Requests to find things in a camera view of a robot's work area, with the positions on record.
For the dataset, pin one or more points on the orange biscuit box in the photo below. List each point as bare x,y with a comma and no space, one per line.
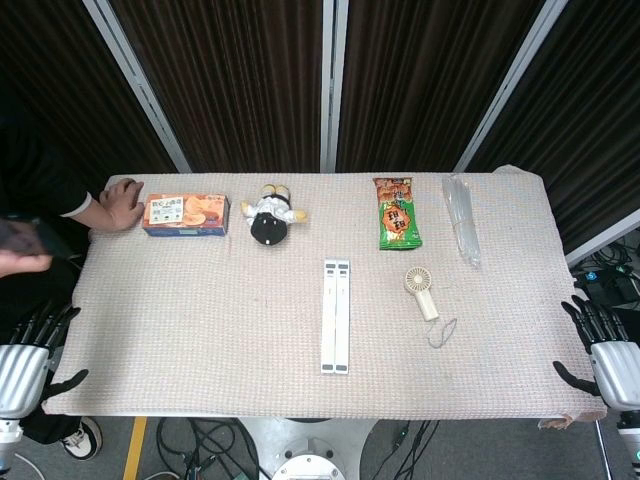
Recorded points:
186,215

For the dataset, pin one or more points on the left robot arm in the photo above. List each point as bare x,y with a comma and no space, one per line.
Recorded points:
7,442

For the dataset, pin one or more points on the black power adapter box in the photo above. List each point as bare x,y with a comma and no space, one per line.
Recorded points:
607,285

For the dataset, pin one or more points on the person in black clothes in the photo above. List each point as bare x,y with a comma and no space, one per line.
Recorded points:
35,240

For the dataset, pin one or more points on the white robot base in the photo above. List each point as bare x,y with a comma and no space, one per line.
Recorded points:
307,450

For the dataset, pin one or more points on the plush doll with black hair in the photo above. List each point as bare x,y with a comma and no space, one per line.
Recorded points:
272,215

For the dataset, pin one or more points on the yellow floor tape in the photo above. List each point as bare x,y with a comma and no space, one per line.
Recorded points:
135,448

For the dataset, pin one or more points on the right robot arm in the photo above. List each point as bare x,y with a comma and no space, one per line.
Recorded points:
629,440

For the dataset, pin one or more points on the white long flat box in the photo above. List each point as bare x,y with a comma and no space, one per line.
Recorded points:
335,316

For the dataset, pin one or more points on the white handheld fan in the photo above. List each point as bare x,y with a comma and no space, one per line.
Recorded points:
422,292

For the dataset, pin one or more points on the clear plastic wrapped bundle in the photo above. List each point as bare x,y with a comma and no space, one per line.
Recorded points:
461,220

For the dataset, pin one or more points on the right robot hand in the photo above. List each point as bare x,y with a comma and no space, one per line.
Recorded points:
611,367

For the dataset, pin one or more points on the black and white sneaker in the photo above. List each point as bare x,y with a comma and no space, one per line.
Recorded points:
82,440

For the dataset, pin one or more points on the orange and green snack bag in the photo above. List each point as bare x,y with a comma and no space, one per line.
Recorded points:
396,213

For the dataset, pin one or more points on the person's hand on table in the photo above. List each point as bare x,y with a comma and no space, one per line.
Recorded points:
122,205

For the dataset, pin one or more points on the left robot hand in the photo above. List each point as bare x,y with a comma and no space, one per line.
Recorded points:
22,367

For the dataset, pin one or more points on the beige woven table cloth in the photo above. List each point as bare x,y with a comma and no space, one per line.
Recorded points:
320,295

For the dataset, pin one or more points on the person's hand holding phone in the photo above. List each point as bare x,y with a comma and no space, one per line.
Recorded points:
20,262

